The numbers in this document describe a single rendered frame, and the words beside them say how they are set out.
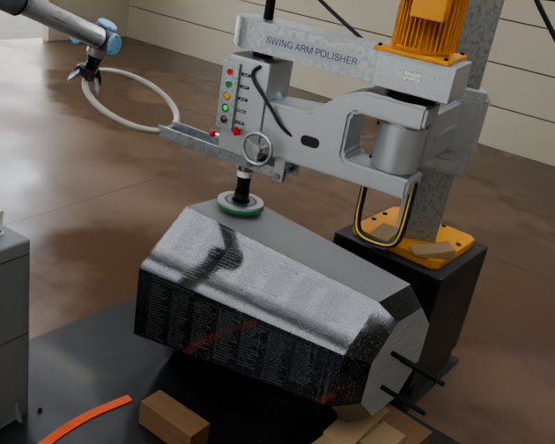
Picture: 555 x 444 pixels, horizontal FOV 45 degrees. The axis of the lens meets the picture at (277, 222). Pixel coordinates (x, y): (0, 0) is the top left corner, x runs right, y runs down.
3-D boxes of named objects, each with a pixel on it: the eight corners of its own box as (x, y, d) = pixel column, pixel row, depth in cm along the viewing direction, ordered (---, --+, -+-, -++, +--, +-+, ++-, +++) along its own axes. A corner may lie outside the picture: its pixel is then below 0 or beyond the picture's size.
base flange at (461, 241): (394, 210, 375) (396, 203, 373) (476, 244, 350) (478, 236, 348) (348, 233, 338) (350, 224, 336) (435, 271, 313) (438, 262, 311)
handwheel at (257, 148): (279, 166, 285) (284, 132, 278) (268, 172, 276) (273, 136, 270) (248, 156, 290) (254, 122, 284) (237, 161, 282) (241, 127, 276)
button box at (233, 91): (233, 129, 286) (243, 63, 275) (231, 130, 284) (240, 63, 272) (218, 124, 289) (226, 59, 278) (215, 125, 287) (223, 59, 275)
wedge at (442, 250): (445, 249, 327) (447, 240, 325) (454, 259, 319) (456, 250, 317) (407, 247, 323) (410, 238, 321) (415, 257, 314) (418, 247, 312)
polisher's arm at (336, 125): (412, 210, 281) (443, 96, 261) (395, 226, 261) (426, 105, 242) (262, 160, 308) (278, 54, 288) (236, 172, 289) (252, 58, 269)
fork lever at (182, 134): (301, 174, 300) (303, 164, 298) (282, 185, 284) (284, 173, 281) (176, 129, 324) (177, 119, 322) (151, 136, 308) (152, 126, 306)
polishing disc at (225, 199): (242, 190, 322) (242, 188, 321) (272, 207, 309) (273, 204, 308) (208, 197, 307) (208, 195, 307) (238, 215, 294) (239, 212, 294)
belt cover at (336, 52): (461, 104, 261) (472, 62, 254) (444, 114, 240) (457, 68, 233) (250, 48, 296) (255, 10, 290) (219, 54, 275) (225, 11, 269)
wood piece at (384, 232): (380, 231, 336) (382, 222, 334) (398, 238, 332) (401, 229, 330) (365, 243, 319) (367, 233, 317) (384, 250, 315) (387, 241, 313)
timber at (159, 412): (137, 423, 294) (140, 401, 289) (158, 410, 303) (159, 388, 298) (188, 459, 279) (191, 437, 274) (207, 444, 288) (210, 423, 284)
